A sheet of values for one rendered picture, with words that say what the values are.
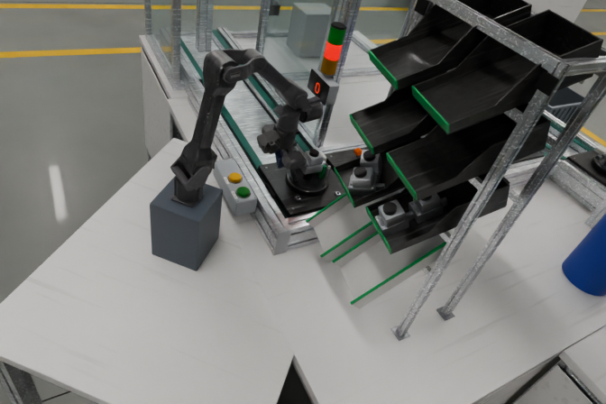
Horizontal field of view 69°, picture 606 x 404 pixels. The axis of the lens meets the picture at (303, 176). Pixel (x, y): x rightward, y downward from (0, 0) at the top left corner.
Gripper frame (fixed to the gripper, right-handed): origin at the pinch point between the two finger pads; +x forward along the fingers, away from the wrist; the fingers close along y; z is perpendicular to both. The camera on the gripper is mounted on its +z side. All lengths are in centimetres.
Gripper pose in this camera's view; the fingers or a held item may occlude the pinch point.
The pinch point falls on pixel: (280, 159)
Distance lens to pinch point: 131.4
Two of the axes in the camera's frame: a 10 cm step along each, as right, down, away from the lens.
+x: -1.8, 7.6, 6.3
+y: 4.5, 6.3, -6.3
